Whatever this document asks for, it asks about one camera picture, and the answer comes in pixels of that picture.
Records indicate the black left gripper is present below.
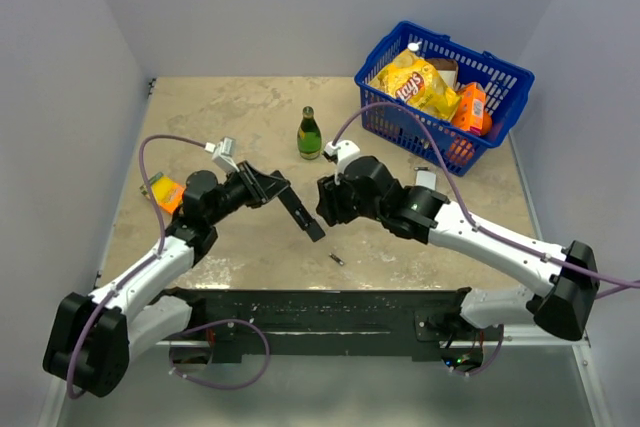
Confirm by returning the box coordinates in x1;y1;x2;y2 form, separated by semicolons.
207;160;289;225

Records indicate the black remote control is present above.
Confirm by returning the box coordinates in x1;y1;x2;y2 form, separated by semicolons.
278;187;325;242

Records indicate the black AAA battery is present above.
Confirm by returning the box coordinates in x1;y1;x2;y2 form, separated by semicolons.
329;253;345;266

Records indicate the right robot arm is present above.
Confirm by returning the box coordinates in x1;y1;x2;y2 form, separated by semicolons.
316;154;599;341

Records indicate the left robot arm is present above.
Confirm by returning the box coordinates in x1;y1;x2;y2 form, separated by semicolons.
43;161;300;399

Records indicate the green glass bottle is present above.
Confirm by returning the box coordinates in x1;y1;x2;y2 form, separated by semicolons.
297;106;323;160

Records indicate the white rectangular box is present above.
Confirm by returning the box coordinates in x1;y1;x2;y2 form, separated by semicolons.
415;168;437;190

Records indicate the orange fruit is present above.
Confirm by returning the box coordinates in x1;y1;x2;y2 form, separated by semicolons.
446;138;475;167

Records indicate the yellow chips bag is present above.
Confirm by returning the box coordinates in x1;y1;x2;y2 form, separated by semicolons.
368;47;460;121

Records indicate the orange juice carton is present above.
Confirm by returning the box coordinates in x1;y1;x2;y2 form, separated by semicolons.
451;82;486;136

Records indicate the white cap bottle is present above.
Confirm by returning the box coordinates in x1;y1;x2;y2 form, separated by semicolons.
407;42;421;53

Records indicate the blue plastic shopping basket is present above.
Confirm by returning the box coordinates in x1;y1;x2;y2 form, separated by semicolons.
354;21;535;176

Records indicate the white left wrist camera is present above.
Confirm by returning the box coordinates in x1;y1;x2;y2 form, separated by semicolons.
204;136;239;175

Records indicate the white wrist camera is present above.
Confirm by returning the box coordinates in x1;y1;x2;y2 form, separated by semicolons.
204;136;239;175
322;140;361;175

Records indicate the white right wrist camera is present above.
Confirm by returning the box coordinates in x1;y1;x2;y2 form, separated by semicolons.
322;140;361;175

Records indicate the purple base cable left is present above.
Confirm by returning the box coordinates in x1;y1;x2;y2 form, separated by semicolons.
168;319;271;392

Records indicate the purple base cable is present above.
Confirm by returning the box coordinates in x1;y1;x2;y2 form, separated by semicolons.
168;319;271;392
449;329;505;378

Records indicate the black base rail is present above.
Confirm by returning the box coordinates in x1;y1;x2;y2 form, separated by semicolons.
160;287;500;365

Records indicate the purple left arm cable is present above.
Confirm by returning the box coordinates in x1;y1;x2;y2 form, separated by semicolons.
65;134;209;401

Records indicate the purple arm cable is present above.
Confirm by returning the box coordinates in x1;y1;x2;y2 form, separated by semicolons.
65;134;209;401
330;101;640;299

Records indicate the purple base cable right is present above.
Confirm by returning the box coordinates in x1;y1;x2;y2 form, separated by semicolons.
449;329;505;378

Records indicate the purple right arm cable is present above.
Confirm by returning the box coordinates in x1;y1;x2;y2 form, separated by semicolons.
330;101;640;299

